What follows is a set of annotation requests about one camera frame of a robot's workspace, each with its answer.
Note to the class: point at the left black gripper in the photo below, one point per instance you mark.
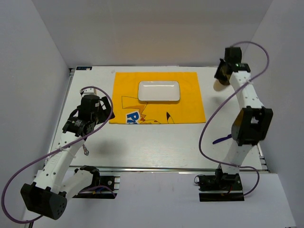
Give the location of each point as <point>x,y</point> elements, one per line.
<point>105,112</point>

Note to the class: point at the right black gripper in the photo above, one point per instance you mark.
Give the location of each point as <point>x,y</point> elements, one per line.
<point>217,75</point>

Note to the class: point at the white paper cup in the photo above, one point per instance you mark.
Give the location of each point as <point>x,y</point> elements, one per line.
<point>220,85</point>

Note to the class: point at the yellow Pikachu cloth placemat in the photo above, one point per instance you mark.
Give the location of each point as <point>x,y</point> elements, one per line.
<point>128,109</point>

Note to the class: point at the white rectangular ceramic plate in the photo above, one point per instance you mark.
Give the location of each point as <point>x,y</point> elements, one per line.
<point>159,91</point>

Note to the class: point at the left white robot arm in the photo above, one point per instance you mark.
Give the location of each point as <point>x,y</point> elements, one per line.
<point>49,193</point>

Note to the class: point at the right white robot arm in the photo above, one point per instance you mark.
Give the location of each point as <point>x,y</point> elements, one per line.
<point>253,120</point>

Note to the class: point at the left blue table sticker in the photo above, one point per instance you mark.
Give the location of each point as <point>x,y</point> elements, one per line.
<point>84,68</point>

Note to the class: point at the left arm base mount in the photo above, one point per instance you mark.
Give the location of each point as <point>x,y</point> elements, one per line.
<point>108,188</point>

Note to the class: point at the aluminium table edge rail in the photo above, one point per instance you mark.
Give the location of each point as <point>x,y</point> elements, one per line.
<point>151,169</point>

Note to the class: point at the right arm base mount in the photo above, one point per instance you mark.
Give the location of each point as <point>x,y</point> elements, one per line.
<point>213,188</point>

